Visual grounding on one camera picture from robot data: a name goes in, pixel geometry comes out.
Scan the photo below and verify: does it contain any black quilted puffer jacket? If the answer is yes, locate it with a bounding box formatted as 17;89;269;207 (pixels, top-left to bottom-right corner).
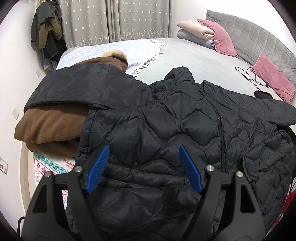
76;67;295;238

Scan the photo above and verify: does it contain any folded brown fleece coat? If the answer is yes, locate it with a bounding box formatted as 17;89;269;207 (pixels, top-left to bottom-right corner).
14;51;128;158

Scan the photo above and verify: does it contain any patterned pink green bedspread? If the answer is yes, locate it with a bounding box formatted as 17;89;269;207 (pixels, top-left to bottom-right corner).
32;151;78;210

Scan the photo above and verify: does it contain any folded black garment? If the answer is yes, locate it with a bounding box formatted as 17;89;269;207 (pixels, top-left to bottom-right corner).
24;63;152;110

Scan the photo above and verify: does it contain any grey bed sheet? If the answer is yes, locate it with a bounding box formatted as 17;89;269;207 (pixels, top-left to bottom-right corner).
135;38;281;100

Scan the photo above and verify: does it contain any pink pillow lower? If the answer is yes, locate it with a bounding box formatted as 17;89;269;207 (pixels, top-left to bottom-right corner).
251;53;295;104

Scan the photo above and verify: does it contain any pink pillow near headboard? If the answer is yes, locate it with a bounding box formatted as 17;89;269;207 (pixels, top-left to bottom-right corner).
197;19;237;57

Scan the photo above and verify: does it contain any grey star-patterned curtain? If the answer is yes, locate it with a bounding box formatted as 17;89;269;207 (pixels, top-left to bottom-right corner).
58;0;172;48

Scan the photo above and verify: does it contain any folded grey-blue blanket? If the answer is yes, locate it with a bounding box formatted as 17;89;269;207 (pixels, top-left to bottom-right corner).
177;29;215;50

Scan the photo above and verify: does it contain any grey quilted headboard cushion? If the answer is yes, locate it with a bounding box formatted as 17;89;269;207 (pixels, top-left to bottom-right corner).
206;9;295;85

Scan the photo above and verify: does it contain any folded beige blanket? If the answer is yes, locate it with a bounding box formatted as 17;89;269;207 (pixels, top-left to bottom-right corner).
177;20;214;40

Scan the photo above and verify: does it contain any white wall socket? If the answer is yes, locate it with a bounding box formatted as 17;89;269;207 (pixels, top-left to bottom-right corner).
11;108;20;120

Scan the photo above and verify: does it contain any white wall switch plate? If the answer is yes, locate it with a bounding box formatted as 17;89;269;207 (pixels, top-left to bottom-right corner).
0;158;8;174

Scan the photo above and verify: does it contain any black charging cable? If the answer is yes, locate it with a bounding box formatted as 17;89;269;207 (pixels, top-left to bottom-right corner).
235;66;270;92

